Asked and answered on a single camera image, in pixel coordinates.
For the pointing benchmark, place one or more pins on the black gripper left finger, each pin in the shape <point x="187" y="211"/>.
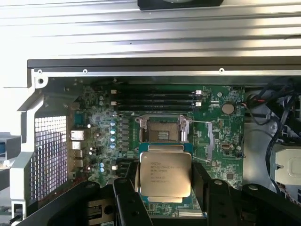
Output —
<point x="122" y="202"/>

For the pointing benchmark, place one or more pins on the thin metal locking lever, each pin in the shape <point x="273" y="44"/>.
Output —
<point x="201" y="159"/>
<point x="200" y="121"/>

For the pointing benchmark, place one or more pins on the silver socket cover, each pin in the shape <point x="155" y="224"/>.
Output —
<point x="184" y="129"/>

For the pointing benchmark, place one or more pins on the black RAM slot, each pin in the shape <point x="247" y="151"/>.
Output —
<point x="155" y="96"/>
<point x="155" y="90"/>
<point x="155" y="102"/>
<point x="155" y="107"/>

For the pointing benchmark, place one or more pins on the open grey PC case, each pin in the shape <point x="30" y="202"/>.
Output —
<point x="26" y="141"/>

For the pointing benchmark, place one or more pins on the silver narrow card slot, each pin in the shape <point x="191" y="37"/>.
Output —
<point x="211" y="139"/>

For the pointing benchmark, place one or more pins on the grey metal disk bay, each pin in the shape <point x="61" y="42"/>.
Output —
<point x="288" y="164"/>

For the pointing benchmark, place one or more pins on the green motherboard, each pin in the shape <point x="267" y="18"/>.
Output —
<point x="216" y="141"/>

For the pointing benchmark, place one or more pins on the grey and blue parts rack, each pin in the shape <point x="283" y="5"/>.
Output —
<point x="9" y="150"/>

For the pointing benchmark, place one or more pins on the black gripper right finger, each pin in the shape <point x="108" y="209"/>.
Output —
<point x="218" y="202"/>

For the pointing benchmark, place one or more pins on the silver rear port block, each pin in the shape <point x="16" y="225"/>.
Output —
<point x="76" y="146"/>

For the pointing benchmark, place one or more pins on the black flat base plate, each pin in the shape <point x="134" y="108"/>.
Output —
<point x="181" y="5"/>

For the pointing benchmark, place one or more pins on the CPU socket with metal frame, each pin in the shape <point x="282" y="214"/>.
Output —
<point x="162" y="131"/>

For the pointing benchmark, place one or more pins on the round silver coin battery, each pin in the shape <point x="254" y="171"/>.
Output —
<point x="227" y="108"/>

